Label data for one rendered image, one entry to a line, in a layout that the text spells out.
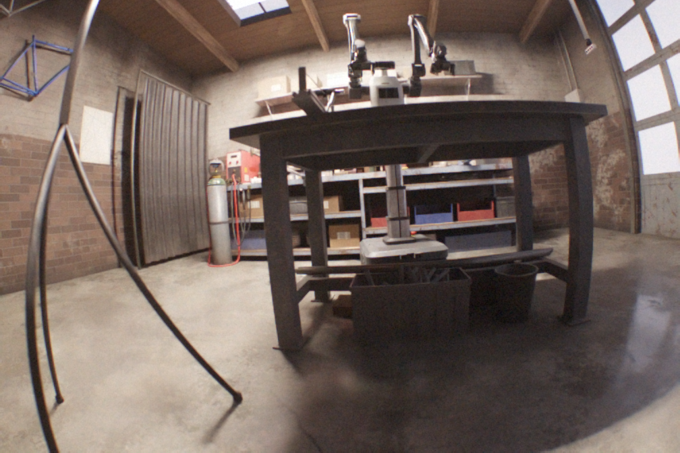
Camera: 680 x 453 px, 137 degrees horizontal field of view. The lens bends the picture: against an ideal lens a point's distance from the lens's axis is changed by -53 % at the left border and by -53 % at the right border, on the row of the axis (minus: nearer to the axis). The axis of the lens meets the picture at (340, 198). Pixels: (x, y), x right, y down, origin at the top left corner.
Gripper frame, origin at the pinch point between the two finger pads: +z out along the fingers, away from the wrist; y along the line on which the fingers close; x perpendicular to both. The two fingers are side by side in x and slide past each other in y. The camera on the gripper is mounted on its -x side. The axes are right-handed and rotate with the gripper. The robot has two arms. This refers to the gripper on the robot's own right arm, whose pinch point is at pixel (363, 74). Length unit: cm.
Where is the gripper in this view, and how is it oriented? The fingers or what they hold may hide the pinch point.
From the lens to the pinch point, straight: 150.0
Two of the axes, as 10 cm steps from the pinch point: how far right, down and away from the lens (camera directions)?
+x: 0.4, 5.1, 8.6
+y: 10.0, -0.7, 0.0
